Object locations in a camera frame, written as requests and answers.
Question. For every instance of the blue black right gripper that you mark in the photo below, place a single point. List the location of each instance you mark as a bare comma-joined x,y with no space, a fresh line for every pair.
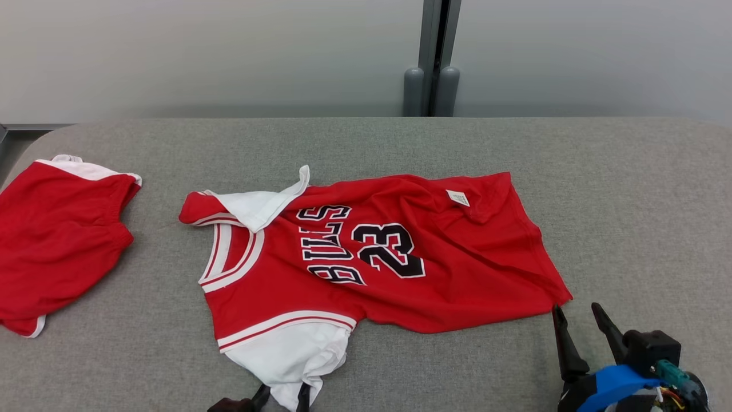
606,389

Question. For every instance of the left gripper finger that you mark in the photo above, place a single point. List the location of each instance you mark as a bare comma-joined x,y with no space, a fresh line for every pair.
303,400
261,400

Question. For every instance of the red white Bulls jersey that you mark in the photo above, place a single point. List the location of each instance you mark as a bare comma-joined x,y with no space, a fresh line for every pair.
457,274

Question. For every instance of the red white shorts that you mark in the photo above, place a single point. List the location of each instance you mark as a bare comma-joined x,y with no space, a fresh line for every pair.
51,246

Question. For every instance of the grey fabric sofa cushion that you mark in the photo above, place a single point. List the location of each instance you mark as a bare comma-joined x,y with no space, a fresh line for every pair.
629,200

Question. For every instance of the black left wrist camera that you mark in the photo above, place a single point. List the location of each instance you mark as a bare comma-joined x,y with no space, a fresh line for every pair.
229,406

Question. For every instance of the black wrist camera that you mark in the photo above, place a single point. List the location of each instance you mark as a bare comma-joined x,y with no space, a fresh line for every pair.
652,349
229,406

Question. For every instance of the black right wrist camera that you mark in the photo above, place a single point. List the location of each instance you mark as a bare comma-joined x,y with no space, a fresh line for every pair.
652,349

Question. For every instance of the grey partition post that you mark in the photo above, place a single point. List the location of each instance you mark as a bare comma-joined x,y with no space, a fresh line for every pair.
432,57

